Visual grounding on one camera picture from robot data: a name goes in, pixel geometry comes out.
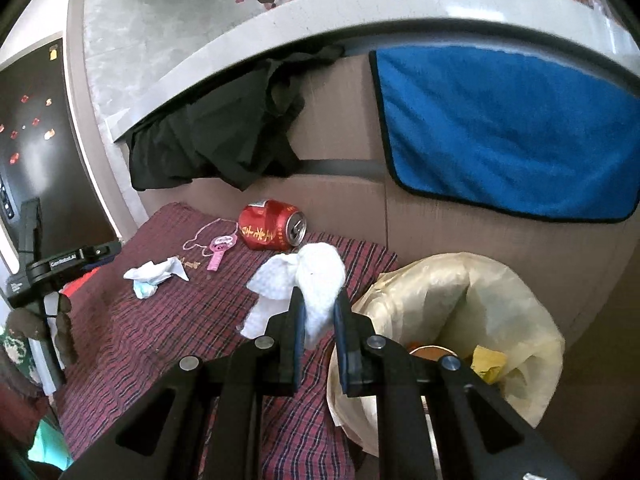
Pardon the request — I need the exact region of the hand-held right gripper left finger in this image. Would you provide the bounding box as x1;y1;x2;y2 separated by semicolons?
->
65;287;307;480

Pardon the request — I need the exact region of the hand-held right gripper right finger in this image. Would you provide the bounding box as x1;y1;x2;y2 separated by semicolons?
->
332;290;581;480

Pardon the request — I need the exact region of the pale yellow plastic bin bag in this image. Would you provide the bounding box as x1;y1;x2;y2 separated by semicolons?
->
326;252;566;456

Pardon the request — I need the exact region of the person's left forearm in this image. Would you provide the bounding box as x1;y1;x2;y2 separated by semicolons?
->
0;330;56;446

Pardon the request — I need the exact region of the person's left hand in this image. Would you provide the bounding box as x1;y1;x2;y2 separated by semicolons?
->
7;292;78;366

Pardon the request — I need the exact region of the white and blue crumpled tissue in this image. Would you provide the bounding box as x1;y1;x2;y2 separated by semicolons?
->
123;256;191;300

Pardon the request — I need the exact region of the red drink can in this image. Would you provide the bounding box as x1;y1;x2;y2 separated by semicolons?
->
237;199;307;252

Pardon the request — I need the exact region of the black screen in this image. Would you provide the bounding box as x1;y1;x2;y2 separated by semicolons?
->
0;37;123;281

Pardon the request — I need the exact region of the red plaid blanket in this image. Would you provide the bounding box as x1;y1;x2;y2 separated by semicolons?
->
52;202;400;480

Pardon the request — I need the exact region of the yellow wrapper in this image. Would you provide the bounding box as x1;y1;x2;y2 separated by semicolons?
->
470;345;508;383

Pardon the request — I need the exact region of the black cloth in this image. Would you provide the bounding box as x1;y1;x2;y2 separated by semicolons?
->
129;45;346;192

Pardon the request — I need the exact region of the white table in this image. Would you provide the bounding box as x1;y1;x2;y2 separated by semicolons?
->
67;0;640;143

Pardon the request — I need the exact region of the blue towel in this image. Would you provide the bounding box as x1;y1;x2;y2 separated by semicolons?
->
369;46;640;223

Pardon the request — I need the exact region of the pink toy key with chain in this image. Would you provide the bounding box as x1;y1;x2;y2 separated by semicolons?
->
182;219;238;272

